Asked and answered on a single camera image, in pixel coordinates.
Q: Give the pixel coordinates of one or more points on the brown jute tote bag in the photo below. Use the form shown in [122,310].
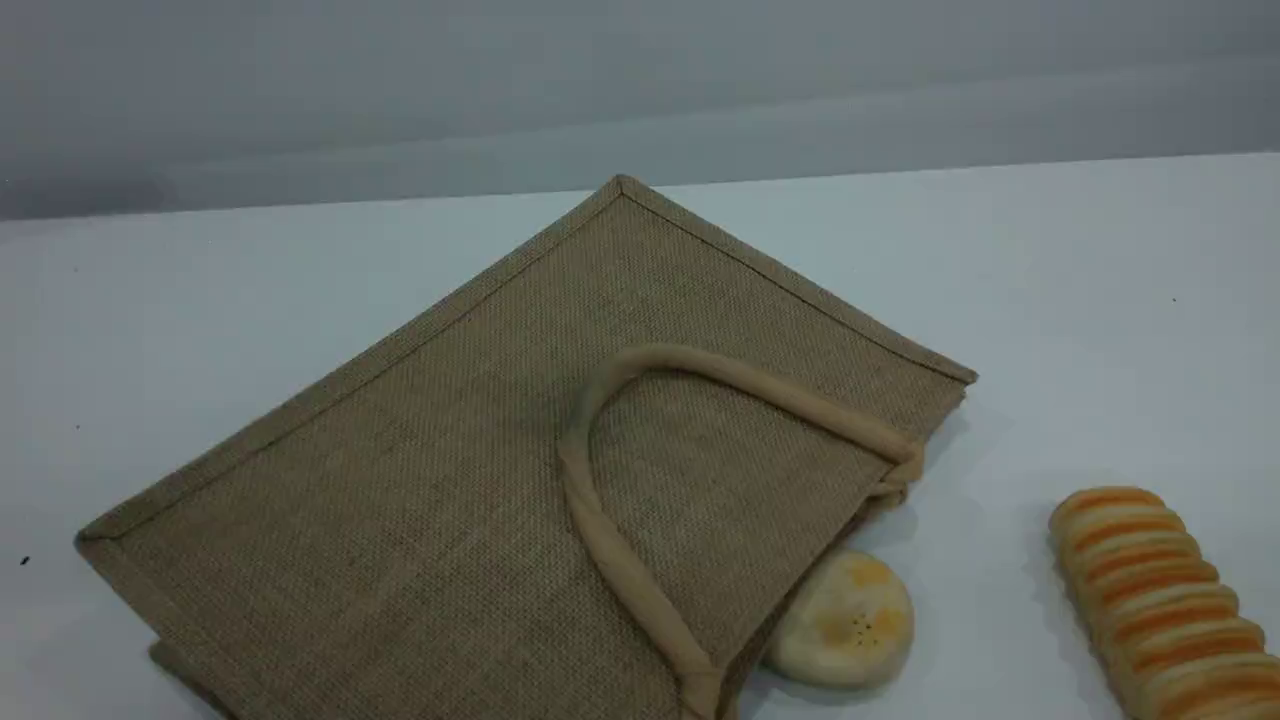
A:
[450,480]

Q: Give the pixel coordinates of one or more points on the long striped bread loaf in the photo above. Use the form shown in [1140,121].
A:
[1160,600]

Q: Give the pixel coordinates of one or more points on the round pale bun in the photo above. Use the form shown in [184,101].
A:
[850,625]

